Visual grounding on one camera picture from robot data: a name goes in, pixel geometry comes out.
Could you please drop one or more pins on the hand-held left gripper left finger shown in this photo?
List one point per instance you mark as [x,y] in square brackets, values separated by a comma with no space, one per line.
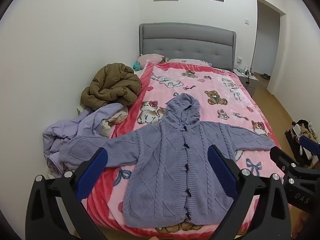
[92,172]

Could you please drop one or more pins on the grey upholstered bed headboard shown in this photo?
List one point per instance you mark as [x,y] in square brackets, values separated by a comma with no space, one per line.
[187,42]

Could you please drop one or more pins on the lavender duvet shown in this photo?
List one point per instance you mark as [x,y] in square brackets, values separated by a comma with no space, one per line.
[75,130]

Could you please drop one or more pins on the brown puffer jacket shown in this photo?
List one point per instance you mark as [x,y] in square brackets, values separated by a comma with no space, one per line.
[112,85]

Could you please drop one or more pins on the pink printed pillow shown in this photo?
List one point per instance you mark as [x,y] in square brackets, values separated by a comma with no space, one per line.
[190,61]

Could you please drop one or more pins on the teal plush toy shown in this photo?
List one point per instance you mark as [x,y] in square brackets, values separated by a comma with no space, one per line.
[137,66]

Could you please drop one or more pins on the black rack with items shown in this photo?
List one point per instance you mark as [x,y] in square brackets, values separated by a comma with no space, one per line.
[293,136]

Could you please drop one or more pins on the purple knitted hooded cardigan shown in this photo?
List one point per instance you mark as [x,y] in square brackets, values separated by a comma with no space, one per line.
[160,167]

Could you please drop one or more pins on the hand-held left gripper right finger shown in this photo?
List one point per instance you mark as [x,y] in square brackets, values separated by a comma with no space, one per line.
[222,170]

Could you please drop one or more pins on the pink printed blanket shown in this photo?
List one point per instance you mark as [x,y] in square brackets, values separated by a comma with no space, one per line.
[217,85]

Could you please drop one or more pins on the grey nightstand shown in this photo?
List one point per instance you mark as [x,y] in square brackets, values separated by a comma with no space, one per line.
[250,83]

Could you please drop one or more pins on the white door frame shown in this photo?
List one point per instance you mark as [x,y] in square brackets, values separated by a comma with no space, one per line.
[258,5]

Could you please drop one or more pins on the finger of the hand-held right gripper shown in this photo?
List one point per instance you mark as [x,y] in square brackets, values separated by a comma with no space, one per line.
[280,158]
[310,143]

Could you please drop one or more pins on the cream cloth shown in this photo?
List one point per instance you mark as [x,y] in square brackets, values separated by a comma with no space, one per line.
[112,120]

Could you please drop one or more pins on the pair of shoes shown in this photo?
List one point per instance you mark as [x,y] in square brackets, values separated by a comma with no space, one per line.
[265,76]

